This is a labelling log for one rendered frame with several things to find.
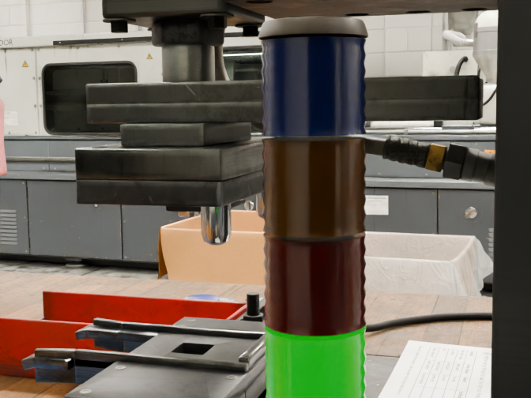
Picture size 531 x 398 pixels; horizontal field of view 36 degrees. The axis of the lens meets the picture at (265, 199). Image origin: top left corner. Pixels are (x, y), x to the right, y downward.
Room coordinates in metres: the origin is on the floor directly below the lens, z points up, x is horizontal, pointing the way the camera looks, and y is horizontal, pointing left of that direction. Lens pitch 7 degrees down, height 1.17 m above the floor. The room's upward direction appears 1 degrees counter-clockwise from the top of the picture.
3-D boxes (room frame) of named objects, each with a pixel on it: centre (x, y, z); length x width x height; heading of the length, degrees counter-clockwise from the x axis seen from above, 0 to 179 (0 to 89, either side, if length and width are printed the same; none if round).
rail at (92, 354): (0.56, 0.08, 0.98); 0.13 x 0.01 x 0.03; 73
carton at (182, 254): (3.16, 0.09, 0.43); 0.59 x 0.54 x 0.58; 159
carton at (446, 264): (2.99, -0.52, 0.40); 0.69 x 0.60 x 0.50; 159
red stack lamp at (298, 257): (0.30, -0.02, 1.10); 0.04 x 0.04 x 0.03
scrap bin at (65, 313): (0.82, 0.15, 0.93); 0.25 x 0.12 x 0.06; 73
